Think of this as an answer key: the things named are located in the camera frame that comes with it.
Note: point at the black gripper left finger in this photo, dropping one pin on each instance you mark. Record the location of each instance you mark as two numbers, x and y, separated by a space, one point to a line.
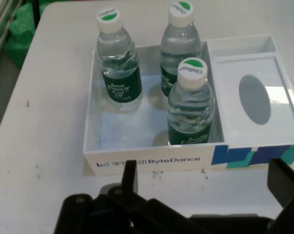
113 214

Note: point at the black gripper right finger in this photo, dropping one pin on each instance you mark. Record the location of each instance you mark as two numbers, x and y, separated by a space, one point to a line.
290 190

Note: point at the white ByteDance organizer tray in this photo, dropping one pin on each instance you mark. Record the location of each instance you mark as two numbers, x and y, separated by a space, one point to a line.
234 122

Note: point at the water bottle dented green label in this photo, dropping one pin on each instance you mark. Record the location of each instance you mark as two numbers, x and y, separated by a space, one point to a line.
117 56

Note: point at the green foam block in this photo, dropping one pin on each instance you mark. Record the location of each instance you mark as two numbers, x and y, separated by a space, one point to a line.
20 36

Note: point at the black metal pole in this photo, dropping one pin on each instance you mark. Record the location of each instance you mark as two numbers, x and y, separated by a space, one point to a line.
36 14

